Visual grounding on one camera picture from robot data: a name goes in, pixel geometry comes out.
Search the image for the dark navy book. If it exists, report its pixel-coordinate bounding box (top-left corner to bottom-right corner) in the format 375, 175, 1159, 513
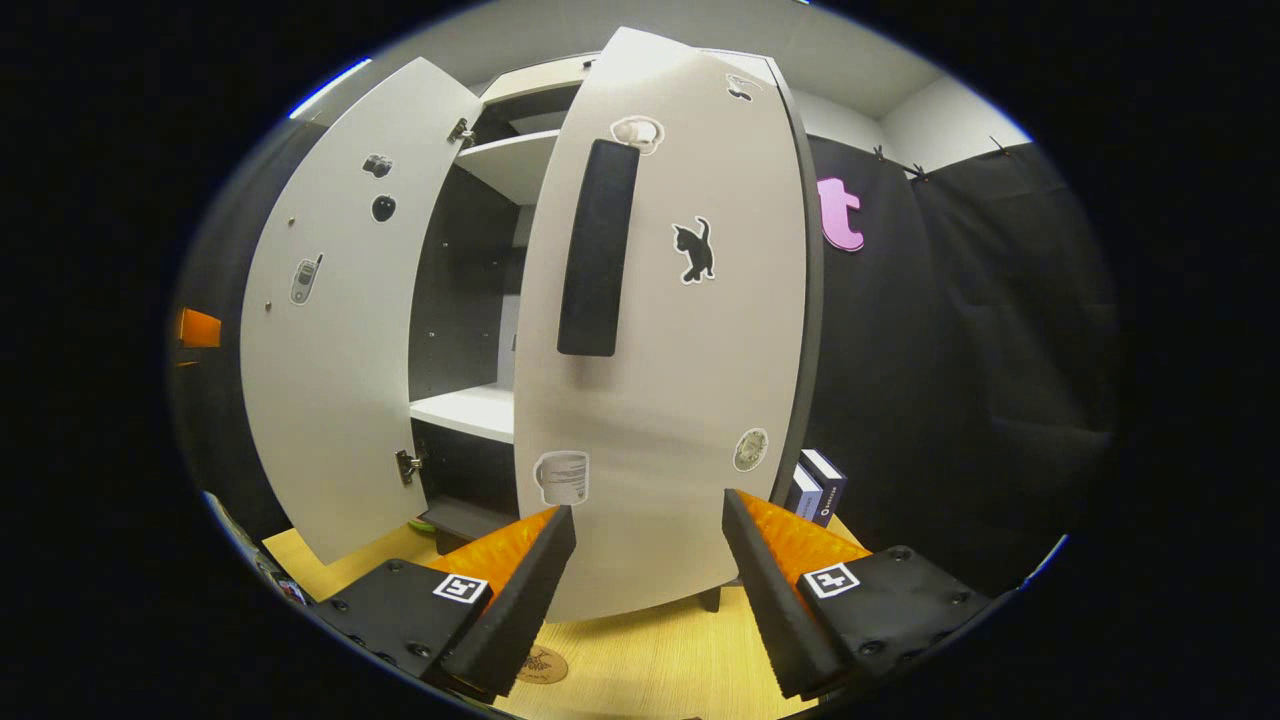
800, 448, 849, 529

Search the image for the white cabinet door phone sticker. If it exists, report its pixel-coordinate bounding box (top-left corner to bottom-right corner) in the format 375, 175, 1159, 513
240, 57, 486, 566

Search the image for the white cabinet shelf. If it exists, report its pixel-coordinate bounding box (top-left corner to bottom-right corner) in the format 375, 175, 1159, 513
455, 130, 561, 207
410, 383, 517, 444

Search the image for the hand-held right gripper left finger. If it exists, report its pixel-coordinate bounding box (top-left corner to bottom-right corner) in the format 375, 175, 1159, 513
305, 505, 578, 704

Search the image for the white cabinet door hat sticker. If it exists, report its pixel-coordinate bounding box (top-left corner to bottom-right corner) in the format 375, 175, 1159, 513
512, 27, 826, 623

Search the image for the white cabinet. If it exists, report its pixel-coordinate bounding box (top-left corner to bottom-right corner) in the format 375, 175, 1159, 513
405, 48, 829, 613

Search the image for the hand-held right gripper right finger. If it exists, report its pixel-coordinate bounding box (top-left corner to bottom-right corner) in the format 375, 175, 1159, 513
722, 488, 996, 701

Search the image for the black backdrop cloth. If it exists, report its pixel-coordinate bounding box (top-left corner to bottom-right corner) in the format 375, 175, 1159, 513
165, 120, 1121, 601

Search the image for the narrow ceiling light strip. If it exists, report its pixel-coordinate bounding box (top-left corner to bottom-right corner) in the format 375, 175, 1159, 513
288, 57, 373, 121

